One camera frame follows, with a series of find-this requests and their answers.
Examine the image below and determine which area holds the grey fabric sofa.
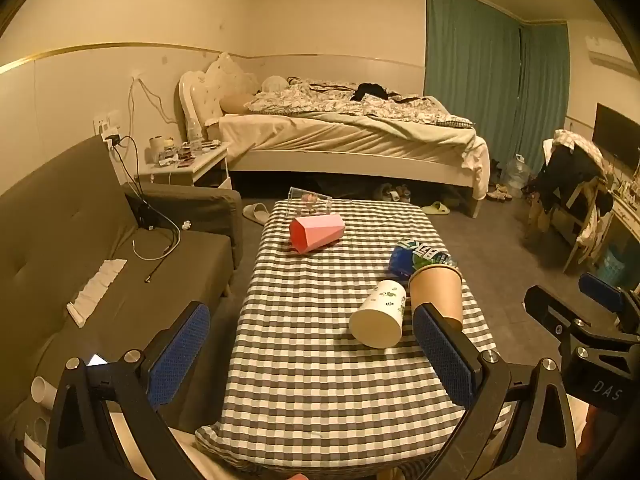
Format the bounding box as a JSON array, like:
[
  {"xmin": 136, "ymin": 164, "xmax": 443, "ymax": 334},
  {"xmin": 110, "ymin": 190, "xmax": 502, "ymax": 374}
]
[{"xmin": 0, "ymin": 135, "xmax": 244, "ymax": 443}]

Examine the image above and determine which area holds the person's right forearm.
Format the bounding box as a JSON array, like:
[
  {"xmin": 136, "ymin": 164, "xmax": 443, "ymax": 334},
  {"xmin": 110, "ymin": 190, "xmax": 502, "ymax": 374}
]
[{"xmin": 576, "ymin": 404, "xmax": 608, "ymax": 480}]

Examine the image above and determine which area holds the pink faceted cup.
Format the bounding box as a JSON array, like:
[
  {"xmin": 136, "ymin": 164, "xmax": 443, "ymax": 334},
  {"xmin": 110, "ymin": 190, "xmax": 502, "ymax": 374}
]
[{"xmin": 289, "ymin": 213, "xmax": 346, "ymax": 255}]

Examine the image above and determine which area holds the wall power outlet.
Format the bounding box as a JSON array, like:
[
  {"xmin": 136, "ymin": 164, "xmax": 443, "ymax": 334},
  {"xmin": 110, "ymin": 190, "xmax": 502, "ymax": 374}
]
[{"xmin": 93, "ymin": 109, "xmax": 124, "ymax": 136}]

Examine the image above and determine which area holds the blue and green printed cup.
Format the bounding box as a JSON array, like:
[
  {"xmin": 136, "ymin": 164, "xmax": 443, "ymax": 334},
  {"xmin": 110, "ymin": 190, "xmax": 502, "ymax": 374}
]
[{"xmin": 389, "ymin": 238, "xmax": 459, "ymax": 281}]

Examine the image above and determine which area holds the white bed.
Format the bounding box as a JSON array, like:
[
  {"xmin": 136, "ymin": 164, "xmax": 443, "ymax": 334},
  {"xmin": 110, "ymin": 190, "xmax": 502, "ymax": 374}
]
[{"xmin": 178, "ymin": 52, "xmax": 492, "ymax": 219}]

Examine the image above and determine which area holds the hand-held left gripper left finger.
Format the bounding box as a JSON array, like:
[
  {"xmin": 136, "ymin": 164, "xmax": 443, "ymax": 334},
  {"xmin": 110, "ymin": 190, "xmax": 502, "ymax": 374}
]
[{"xmin": 44, "ymin": 301, "xmax": 211, "ymax": 480}]

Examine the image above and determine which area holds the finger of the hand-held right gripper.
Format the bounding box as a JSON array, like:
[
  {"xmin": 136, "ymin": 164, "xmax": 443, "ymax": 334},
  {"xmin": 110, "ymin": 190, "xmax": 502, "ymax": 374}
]
[
  {"xmin": 523, "ymin": 284, "xmax": 640, "ymax": 347},
  {"xmin": 579, "ymin": 272, "xmax": 640, "ymax": 317}
]

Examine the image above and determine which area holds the white nightstand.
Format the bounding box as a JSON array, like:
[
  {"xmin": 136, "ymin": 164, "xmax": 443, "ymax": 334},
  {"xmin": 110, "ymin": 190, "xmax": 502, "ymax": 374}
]
[{"xmin": 137, "ymin": 141, "xmax": 234, "ymax": 192}]

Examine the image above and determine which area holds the white paper cup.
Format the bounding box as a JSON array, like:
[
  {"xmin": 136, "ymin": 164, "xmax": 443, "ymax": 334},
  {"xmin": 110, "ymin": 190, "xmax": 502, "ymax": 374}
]
[{"xmin": 31, "ymin": 377, "xmax": 57, "ymax": 404}]

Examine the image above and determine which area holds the dark jacket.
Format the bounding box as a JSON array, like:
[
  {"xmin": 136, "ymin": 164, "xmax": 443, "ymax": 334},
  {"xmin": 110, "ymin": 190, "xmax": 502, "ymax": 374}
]
[{"xmin": 536, "ymin": 144, "xmax": 610, "ymax": 213}]

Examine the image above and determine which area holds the green curtain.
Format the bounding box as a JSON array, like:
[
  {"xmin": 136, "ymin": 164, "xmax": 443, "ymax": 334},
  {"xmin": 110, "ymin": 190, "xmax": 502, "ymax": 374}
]
[{"xmin": 424, "ymin": 0, "xmax": 572, "ymax": 172}]

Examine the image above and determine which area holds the black cable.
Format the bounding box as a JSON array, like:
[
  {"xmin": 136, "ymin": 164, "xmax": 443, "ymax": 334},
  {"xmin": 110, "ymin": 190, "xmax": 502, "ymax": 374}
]
[{"xmin": 112, "ymin": 135, "xmax": 182, "ymax": 283}]

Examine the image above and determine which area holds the beige slipper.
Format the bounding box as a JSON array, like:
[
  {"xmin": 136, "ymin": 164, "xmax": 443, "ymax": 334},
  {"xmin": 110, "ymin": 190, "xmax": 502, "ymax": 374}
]
[{"xmin": 242, "ymin": 203, "xmax": 271, "ymax": 225}]

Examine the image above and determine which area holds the black clothing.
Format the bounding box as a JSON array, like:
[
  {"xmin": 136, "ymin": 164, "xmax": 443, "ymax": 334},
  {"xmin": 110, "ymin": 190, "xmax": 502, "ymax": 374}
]
[{"xmin": 350, "ymin": 81, "xmax": 402, "ymax": 103}]

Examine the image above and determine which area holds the pair of light shoes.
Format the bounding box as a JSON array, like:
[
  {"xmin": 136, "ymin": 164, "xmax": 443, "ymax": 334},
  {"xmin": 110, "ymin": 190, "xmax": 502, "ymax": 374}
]
[{"xmin": 486, "ymin": 184, "xmax": 517, "ymax": 204}]

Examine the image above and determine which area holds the plaid shirt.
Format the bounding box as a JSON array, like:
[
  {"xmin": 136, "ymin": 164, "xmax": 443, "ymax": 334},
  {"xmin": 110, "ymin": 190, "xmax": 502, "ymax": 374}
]
[{"xmin": 552, "ymin": 128, "xmax": 610, "ymax": 183}]

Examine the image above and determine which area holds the white air conditioner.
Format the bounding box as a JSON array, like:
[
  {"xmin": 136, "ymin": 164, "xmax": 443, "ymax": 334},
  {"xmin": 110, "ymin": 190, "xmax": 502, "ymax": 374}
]
[{"xmin": 583, "ymin": 35, "xmax": 637, "ymax": 69}]

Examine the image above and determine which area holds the clear acrylic box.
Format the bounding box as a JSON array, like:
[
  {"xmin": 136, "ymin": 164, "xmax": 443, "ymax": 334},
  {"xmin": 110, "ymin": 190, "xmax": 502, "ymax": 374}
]
[{"xmin": 286, "ymin": 187, "xmax": 334, "ymax": 219}]

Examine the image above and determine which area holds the brown paper cup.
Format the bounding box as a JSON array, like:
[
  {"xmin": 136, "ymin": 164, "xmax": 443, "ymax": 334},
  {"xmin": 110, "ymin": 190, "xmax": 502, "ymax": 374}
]
[{"xmin": 409, "ymin": 266, "xmax": 465, "ymax": 332}]

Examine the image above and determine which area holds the beige pillow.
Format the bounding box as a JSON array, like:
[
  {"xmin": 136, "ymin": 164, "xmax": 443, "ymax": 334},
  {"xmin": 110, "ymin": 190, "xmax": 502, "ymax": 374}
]
[{"xmin": 219, "ymin": 92, "xmax": 257, "ymax": 114}]

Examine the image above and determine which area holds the white cup with green print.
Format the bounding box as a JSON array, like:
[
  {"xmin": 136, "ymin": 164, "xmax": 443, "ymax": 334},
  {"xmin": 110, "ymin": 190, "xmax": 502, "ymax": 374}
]
[{"xmin": 348, "ymin": 280, "xmax": 409, "ymax": 349}]

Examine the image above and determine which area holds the white wall cable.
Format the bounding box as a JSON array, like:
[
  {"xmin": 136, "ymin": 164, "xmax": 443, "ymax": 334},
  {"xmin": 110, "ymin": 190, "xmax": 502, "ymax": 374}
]
[{"xmin": 128, "ymin": 73, "xmax": 177, "ymax": 126}]

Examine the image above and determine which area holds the large clear water jug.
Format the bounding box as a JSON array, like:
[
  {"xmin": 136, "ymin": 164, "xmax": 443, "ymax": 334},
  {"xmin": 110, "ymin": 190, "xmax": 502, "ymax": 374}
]
[{"xmin": 501, "ymin": 154, "xmax": 532, "ymax": 197}]

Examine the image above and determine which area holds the white tissue on sofa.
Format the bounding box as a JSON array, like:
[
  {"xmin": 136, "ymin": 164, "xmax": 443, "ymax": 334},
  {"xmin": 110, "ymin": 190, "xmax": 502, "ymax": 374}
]
[{"xmin": 66, "ymin": 258, "xmax": 128, "ymax": 325}]

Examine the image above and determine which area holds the white jar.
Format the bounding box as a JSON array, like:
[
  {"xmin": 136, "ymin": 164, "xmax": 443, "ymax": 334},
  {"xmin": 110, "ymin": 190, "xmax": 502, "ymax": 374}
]
[{"xmin": 149, "ymin": 136, "xmax": 177, "ymax": 165}]

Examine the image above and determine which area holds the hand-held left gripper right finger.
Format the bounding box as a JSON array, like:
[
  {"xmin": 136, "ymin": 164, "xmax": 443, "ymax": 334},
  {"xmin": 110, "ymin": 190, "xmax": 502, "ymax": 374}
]
[{"xmin": 412, "ymin": 302, "xmax": 583, "ymax": 480}]

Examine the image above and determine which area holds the grey checked tablecloth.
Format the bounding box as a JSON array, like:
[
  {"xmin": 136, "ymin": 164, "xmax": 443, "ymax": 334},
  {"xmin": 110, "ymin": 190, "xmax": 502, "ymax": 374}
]
[{"xmin": 195, "ymin": 199, "xmax": 501, "ymax": 476}]

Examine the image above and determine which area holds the black television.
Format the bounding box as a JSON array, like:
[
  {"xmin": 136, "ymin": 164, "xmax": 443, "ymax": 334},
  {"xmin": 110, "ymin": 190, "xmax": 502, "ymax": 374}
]
[{"xmin": 592, "ymin": 103, "xmax": 640, "ymax": 172}]

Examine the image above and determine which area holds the floral blanket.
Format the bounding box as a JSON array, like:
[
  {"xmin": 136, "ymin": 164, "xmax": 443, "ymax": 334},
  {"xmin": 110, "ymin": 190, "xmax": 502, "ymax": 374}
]
[{"xmin": 244, "ymin": 79, "xmax": 477, "ymax": 129}]

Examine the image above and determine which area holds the wooden chair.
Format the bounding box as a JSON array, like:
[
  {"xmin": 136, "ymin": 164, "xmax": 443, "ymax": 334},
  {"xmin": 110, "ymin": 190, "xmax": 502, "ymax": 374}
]
[{"xmin": 525, "ymin": 160, "xmax": 617, "ymax": 273}]

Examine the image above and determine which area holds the blue basket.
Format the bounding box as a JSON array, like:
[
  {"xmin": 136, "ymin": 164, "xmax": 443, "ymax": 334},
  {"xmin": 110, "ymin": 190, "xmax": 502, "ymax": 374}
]
[{"xmin": 594, "ymin": 244, "xmax": 640, "ymax": 288}]

